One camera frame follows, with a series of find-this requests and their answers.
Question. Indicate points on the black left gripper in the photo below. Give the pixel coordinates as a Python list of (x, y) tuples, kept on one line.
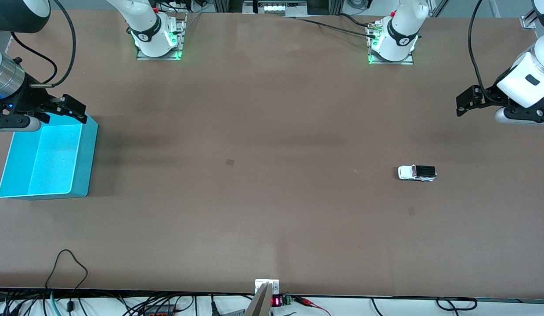
[(491, 96)]

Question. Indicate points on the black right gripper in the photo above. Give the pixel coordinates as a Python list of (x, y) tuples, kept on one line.
[(31, 97)]

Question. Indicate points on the white jeep toy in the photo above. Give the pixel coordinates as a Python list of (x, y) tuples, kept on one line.
[(408, 172)]

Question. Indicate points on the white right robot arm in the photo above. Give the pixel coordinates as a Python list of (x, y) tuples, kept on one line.
[(146, 22)]

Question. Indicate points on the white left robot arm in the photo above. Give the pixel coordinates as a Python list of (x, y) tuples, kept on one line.
[(399, 30)]

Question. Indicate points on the cyan plastic bin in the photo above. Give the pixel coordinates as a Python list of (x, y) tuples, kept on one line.
[(48, 162)]

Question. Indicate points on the white light panel device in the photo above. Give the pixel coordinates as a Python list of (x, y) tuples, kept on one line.
[(276, 8)]

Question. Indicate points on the red clip lead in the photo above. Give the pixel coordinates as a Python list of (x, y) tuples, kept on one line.
[(304, 301)]

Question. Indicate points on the red digit display module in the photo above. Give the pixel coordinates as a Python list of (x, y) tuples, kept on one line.
[(276, 301)]

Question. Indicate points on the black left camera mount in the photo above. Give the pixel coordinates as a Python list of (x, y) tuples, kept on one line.
[(524, 110)]

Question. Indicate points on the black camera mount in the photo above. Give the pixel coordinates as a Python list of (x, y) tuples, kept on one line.
[(524, 110), (4, 111)]

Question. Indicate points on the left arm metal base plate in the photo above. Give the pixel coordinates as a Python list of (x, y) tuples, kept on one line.
[(408, 61)]

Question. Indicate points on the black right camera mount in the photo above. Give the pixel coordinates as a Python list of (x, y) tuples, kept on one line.
[(4, 111)]

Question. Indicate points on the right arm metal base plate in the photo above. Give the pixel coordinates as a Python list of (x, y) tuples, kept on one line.
[(142, 56)]

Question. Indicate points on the aluminium frame corner bracket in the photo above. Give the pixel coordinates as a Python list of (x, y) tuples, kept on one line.
[(527, 22)]

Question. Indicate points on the aluminium frame side rail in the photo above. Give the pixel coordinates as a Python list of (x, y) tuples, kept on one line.
[(7, 41)]

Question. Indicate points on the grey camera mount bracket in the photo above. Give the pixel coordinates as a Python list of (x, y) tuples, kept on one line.
[(265, 303)]

